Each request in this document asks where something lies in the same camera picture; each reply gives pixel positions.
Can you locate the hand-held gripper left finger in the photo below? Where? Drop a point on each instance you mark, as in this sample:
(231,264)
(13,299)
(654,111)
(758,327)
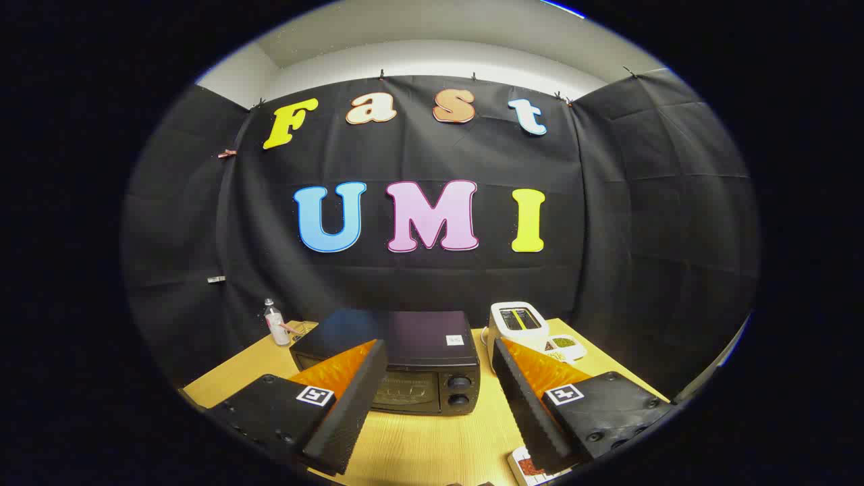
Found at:
(351,412)

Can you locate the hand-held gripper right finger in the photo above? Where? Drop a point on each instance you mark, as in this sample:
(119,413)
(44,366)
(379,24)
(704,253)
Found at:
(526,405)

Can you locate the black toaster oven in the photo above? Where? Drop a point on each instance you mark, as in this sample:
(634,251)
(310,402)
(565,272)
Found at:
(418,337)

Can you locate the white slot toaster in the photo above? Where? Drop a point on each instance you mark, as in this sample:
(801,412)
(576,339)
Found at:
(533,335)

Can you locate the white ribbed plate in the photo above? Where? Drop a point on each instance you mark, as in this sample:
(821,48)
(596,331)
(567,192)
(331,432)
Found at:
(516,462)

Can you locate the white divided dish with beans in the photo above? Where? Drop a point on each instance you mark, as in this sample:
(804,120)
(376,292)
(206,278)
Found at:
(563,343)

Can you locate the small clear plastic bottle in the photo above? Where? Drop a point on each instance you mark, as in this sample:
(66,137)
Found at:
(277,327)

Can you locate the pink cloth clip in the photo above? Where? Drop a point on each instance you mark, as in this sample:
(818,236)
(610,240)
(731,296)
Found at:
(227,153)

